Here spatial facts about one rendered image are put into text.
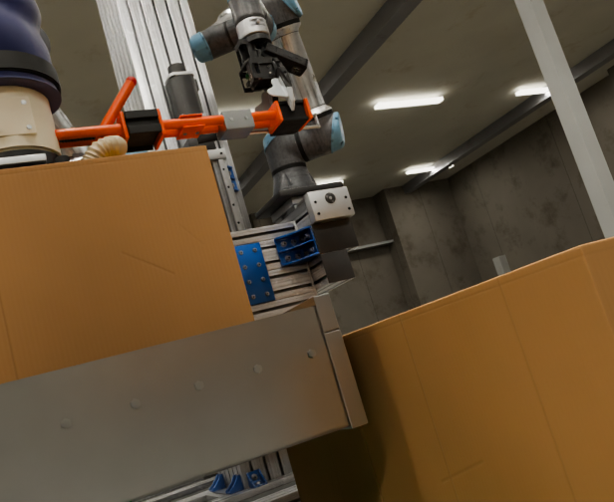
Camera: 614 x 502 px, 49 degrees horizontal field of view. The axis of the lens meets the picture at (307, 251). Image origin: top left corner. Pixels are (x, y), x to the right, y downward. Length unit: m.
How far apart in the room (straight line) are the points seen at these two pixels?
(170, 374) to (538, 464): 0.49
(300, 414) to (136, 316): 0.32
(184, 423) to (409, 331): 0.35
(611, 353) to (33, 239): 0.85
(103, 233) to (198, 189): 0.19
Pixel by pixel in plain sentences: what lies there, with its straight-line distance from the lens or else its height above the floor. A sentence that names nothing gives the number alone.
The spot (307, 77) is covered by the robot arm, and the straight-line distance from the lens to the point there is 2.13.
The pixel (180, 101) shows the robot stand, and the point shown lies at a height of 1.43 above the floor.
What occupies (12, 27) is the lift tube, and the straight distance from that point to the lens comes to 1.42.
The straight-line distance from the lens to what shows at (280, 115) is 1.53.
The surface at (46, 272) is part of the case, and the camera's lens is 1.13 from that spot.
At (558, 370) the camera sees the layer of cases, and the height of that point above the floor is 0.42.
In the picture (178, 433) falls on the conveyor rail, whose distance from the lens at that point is 0.96.
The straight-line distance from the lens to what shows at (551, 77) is 4.78.
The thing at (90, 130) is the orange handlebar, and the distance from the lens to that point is 1.41.
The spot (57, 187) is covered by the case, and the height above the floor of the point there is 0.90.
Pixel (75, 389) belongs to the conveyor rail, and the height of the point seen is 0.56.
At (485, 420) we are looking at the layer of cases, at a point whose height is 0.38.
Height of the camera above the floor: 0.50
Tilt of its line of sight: 10 degrees up
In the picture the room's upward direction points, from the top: 17 degrees counter-clockwise
